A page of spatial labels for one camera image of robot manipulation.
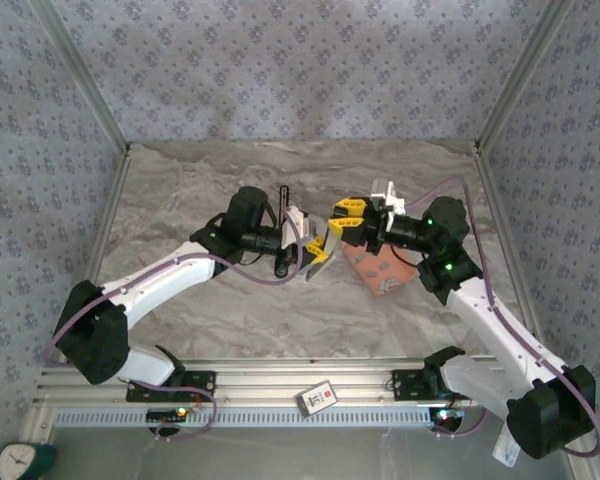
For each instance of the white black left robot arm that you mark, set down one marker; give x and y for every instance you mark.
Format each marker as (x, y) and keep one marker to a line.
(155, 270)

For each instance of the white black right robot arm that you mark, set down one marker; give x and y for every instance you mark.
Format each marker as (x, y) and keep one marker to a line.
(500, 330)

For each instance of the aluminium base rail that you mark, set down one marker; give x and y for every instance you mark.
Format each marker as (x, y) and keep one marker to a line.
(280, 385)

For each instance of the clear plastic packet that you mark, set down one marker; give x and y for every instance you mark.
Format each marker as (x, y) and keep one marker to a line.
(502, 452)

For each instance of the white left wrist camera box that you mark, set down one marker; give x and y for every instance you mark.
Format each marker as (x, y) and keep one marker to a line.
(297, 220)

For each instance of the white clock green base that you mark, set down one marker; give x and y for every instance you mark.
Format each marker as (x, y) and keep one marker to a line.
(17, 460)

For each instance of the aluminium table side rail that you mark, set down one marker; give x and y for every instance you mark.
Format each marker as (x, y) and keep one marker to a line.
(112, 200)
(496, 200)

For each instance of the small lit circuit board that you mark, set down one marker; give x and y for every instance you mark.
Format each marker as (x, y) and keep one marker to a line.
(167, 414)
(447, 415)

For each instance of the aluminium frame post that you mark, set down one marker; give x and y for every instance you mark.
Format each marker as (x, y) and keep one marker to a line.
(522, 75)
(87, 75)

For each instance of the white card with red mark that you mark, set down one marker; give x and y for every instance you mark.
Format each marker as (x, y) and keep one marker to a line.
(316, 398)

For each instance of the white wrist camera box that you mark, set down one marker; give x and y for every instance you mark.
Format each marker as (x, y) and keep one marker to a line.
(297, 220)
(387, 192)

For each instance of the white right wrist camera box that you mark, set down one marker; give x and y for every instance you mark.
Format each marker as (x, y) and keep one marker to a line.
(387, 192)

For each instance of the folded grey staple strip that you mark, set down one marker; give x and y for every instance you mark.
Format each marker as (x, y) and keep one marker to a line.
(390, 285)

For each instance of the black stapler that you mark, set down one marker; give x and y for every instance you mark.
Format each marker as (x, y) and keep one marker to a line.
(284, 200)

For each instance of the orange plastic tray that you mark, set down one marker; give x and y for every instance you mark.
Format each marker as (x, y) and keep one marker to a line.
(400, 275)

